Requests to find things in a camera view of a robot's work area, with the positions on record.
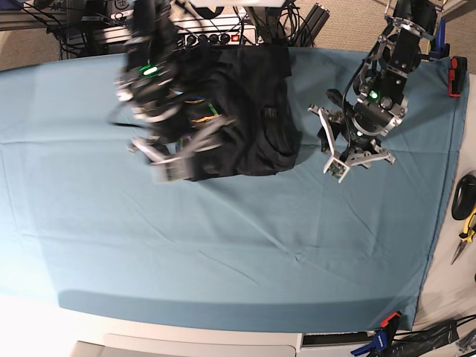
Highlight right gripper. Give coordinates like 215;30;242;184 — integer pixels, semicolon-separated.
132;100;223;155

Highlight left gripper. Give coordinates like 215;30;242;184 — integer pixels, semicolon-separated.
318;89;386;160

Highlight black T-shirt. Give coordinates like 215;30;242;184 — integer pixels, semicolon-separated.
178;45;302;181

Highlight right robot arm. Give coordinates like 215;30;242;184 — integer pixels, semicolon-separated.
115;1;230;164

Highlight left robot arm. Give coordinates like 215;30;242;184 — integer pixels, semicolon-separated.
327;1;437;158

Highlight white power strip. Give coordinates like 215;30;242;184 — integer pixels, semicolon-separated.
175;25;259;48

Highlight blue clamp top right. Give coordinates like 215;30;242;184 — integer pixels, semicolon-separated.
421;17;451;62

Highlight teal table cloth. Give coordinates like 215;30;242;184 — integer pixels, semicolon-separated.
1;49;471;332

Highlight orange black clamp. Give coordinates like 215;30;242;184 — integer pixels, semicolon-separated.
448;56;467;97

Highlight black computer mouse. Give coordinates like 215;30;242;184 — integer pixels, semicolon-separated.
451;173;475;221

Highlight blue orange clamp bottom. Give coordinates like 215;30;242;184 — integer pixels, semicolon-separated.
350;311;402;357

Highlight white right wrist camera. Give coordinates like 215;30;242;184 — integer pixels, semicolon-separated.
132;115;234;183

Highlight yellow handled pliers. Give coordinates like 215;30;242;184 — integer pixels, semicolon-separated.
451;211;475;265

